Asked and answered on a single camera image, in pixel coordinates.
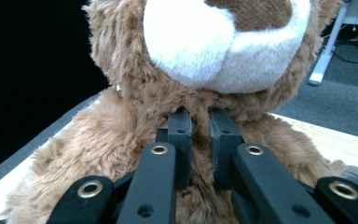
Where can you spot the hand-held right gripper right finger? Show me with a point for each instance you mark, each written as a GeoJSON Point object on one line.
{"type": "Point", "coordinates": [223, 146]}

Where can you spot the white desk frame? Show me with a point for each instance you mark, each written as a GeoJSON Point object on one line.
{"type": "Point", "coordinates": [326, 56]}

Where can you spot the brown plush teddy bear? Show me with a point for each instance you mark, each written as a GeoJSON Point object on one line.
{"type": "Point", "coordinates": [121, 124]}

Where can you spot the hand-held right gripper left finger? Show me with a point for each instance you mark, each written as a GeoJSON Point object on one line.
{"type": "Point", "coordinates": [180, 140]}

